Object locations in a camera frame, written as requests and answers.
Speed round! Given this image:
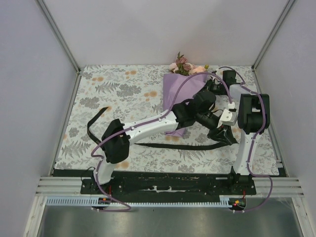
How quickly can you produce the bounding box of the cream rose fake flower stem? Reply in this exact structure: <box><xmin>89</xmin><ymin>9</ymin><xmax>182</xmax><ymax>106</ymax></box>
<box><xmin>191</xmin><ymin>65</ymin><xmax>209</xmax><ymax>75</ymax></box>

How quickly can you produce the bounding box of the dark pink fake flower stem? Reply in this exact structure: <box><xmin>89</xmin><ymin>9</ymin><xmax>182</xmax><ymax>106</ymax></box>
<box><xmin>174</xmin><ymin>52</ymin><xmax>194</xmax><ymax>76</ymax></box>

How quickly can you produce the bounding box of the black ribbon with gold text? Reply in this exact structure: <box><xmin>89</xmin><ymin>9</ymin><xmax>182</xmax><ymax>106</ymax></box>
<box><xmin>87</xmin><ymin>107</ymin><xmax>227</xmax><ymax>155</ymax></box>

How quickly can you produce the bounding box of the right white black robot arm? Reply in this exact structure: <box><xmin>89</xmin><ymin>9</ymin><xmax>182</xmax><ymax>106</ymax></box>
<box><xmin>206</xmin><ymin>70</ymin><xmax>270</xmax><ymax>195</ymax></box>

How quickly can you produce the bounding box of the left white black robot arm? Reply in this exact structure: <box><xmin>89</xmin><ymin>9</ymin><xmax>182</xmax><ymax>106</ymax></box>
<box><xmin>87</xmin><ymin>90</ymin><xmax>237</xmax><ymax>194</ymax></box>

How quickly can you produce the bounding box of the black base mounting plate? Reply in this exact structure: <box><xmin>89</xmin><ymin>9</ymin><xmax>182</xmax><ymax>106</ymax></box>
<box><xmin>80</xmin><ymin>171</ymin><xmax>256</xmax><ymax>203</ymax></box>

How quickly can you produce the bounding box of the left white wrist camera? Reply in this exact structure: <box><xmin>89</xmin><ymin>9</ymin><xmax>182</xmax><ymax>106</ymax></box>
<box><xmin>219</xmin><ymin>102</ymin><xmax>237</xmax><ymax>126</ymax></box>

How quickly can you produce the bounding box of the white slotted cable duct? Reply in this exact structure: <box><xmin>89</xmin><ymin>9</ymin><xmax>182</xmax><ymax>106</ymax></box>
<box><xmin>46</xmin><ymin>194</ymin><xmax>247</xmax><ymax>207</ymax></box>

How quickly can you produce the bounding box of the aluminium frame rail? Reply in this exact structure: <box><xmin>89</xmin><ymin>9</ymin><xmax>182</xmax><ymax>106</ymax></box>
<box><xmin>35</xmin><ymin>177</ymin><xmax>304</xmax><ymax>198</ymax></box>

